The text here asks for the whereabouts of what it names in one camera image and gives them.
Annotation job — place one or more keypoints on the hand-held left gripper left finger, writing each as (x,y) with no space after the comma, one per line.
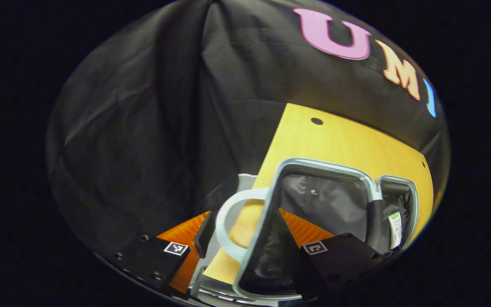
(206,234)

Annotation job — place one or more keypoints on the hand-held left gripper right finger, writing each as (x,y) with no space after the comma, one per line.
(292,245)

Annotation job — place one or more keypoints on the light blue suitcase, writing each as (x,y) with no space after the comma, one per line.
(326,200)

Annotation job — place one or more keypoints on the black backdrop cloth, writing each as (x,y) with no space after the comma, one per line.
(143,128)

